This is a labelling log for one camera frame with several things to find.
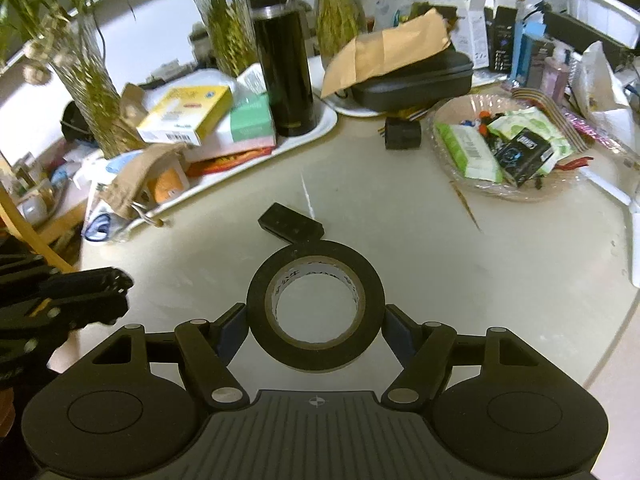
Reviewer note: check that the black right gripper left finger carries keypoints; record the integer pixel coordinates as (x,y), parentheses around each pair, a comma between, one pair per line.
(206,349)

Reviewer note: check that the beige drawstring pouch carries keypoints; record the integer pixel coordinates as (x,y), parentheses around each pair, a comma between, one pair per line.
(125,188)

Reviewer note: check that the white plastic tray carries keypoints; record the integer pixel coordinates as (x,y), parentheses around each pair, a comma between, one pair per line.
(327,120)

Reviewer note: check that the black small card box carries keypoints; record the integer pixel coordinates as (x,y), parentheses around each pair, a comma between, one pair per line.
(521,157)

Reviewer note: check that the green tissue pack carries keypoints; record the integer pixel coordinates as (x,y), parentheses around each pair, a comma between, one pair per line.
(253,121)

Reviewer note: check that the brown paper envelope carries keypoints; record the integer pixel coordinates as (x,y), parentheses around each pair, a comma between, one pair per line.
(379,53)

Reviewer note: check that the glass vase with bamboo middle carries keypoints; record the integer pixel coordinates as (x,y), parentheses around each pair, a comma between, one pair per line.
(231,33)

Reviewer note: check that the pink liquid bottle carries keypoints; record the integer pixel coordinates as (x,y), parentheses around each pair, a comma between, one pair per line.
(555,75)

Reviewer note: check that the glass vase with bamboo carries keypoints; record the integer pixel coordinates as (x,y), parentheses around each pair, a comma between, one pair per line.
(338,22)
(63,38)
(231,33)

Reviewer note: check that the green wet wipes pack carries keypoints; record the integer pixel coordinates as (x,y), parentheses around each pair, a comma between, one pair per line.
(471,155)

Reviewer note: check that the black power adapter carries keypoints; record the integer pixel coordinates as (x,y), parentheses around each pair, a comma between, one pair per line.
(402,134)

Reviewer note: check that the black tape roll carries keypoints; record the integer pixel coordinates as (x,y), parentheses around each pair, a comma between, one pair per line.
(315,306)

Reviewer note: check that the yellow medicine box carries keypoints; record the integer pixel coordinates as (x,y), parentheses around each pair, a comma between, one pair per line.
(186,115)

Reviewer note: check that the orange labelled packet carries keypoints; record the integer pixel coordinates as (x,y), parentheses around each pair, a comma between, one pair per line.
(168,184)

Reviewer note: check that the black thermos bottle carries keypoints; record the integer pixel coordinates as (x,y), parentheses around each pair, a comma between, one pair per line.
(282,54)

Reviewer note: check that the black product box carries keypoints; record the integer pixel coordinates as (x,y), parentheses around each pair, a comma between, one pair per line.
(501,26)

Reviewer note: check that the glass vase with bamboo left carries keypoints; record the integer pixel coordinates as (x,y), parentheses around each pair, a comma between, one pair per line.
(63,38)

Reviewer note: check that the red flat box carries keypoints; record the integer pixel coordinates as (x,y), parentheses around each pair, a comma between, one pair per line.
(224,163)

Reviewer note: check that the white gimbal tripod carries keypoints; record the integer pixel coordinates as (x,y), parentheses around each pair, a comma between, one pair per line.
(631,204)

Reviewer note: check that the black rectangular box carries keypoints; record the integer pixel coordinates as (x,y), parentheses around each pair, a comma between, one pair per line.
(290,225)

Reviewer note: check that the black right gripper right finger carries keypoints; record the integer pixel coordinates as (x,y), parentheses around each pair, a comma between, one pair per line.
(423,351)

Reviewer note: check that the white product box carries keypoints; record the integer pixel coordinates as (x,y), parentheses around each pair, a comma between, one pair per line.
(470,35)

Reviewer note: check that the white plastic food container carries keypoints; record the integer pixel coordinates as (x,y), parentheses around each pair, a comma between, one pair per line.
(611,17)

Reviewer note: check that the woven snack basket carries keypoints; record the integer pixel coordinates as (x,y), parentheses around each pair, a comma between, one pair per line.
(498,119)

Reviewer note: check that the glass vase with bamboo right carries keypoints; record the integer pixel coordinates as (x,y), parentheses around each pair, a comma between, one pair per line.
(338,22)

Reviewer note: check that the black zipper case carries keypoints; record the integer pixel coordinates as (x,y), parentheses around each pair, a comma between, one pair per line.
(444,75)

